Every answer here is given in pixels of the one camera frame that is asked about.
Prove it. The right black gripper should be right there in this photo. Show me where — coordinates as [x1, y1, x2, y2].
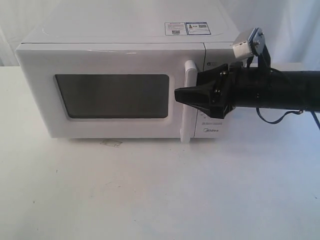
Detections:
[174, 63, 242, 118]

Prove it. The white microwave door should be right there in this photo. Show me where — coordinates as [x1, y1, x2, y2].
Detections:
[16, 43, 206, 143]

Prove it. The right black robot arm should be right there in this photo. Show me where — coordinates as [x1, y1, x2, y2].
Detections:
[174, 62, 320, 119]

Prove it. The white microwave oven body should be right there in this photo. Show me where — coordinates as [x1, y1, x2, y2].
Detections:
[20, 13, 239, 139]

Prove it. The blue warning sticker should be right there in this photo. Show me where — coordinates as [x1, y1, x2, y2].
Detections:
[164, 22, 211, 36]

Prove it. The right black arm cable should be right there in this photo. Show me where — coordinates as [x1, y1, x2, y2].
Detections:
[246, 53, 320, 131]

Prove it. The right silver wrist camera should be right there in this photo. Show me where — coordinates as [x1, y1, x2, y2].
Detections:
[232, 27, 266, 60]

